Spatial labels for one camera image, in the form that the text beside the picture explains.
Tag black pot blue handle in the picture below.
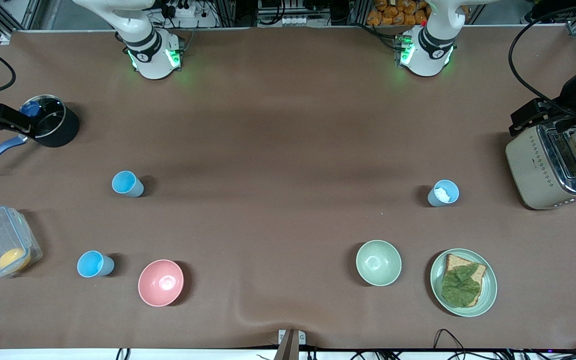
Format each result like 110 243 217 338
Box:
0 94 81 173

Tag orange round food piece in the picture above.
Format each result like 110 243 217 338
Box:
0 247 32 273

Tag pale green bowl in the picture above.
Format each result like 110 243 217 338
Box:
355 239 403 287

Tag pale green plate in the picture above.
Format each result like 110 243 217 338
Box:
429 248 498 318

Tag brown bread slice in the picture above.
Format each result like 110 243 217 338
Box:
443 253 488 308

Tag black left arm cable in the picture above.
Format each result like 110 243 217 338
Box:
507 1 576 117

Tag pink bowl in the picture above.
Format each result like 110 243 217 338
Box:
137 259 185 308

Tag blue plastic cup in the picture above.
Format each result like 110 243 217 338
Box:
76 250 116 279
111 170 145 198

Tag beige chrome toaster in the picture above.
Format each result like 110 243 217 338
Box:
505 116 576 211

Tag blue cup holding paper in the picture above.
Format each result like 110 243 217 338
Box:
427 179 460 208

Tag black floor cable loop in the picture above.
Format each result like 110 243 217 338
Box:
432 328 470 352

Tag bag of bread rolls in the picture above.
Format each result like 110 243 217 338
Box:
366 0 430 27

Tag glass lid blue knob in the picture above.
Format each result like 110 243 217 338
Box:
19 95 66 139

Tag green lettuce leaf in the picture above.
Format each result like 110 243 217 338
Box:
441 263 482 308

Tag white power strip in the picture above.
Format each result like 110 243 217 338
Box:
167 0 198 19

